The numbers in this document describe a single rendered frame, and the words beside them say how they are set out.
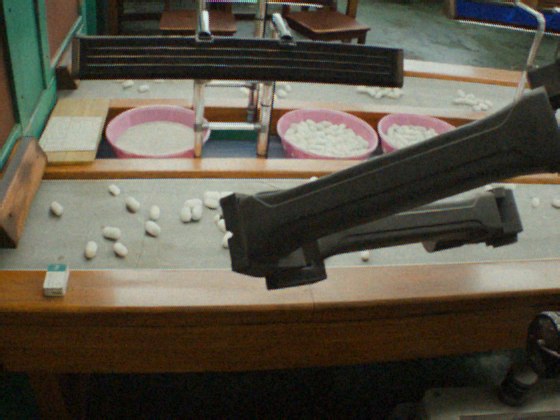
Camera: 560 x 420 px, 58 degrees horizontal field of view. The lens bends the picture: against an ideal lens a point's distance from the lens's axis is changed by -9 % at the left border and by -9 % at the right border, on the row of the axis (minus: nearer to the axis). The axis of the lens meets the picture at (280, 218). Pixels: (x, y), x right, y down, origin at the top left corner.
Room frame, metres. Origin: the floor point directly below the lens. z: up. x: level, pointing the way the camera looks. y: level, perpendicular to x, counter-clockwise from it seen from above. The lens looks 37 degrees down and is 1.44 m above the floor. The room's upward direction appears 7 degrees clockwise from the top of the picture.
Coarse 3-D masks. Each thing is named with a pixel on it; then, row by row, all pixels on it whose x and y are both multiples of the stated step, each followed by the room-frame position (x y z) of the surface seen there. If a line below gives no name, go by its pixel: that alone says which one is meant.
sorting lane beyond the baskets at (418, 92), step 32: (64, 96) 1.38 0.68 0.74; (96, 96) 1.40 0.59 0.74; (128, 96) 1.42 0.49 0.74; (160, 96) 1.44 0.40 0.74; (224, 96) 1.48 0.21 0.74; (288, 96) 1.53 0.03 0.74; (320, 96) 1.57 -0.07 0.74; (352, 96) 1.60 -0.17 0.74; (384, 96) 1.64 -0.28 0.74; (416, 96) 1.69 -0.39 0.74; (448, 96) 1.74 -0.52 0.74; (480, 96) 1.79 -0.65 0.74; (512, 96) 1.85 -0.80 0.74
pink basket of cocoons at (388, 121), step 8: (384, 120) 1.41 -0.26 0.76; (392, 120) 1.44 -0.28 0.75; (400, 120) 1.46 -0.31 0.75; (408, 120) 1.47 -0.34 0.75; (416, 120) 1.47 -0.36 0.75; (424, 120) 1.47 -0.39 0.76; (432, 120) 1.47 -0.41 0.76; (384, 128) 1.40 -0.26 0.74; (432, 128) 1.46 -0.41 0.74; (440, 128) 1.45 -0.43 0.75; (448, 128) 1.44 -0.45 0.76; (384, 136) 1.30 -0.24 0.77; (384, 144) 1.31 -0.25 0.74; (392, 144) 1.26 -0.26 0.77
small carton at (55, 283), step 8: (56, 264) 0.65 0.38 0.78; (64, 264) 0.65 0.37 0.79; (48, 272) 0.62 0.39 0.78; (56, 272) 0.63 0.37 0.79; (64, 272) 0.63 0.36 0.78; (48, 280) 0.60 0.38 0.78; (56, 280) 0.61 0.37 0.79; (64, 280) 0.61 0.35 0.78; (48, 288) 0.59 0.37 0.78; (56, 288) 0.59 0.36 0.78; (64, 288) 0.60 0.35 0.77
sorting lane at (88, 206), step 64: (64, 192) 0.91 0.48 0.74; (128, 192) 0.94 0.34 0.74; (192, 192) 0.97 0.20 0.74; (256, 192) 1.01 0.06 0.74; (0, 256) 0.69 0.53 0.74; (64, 256) 0.72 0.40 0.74; (128, 256) 0.74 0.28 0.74; (192, 256) 0.77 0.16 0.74; (384, 256) 0.84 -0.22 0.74; (448, 256) 0.87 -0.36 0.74; (512, 256) 0.89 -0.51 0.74
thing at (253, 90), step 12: (204, 0) 1.32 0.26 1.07; (264, 0) 1.35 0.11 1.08; (264, 12) 1.36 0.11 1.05; (264, 24) 1.36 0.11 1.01; (264, 36) 1.36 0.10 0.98; (216, 84) 1.33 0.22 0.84; (228, 84) 1.34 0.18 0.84; (240, 84) 1.35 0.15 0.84; (252, 84) 1.35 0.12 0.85; (192, 96) 1.32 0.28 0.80; (252, 96) 1.35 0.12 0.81; (192, 108) 1.32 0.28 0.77; (252, 108) 1.35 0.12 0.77; (252, 120) 1.35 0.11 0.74; (216, 132) 1.33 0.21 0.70; (228, 132) 1.34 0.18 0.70; (240, 132) 1.34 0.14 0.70; (252, 132) 1.35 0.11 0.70
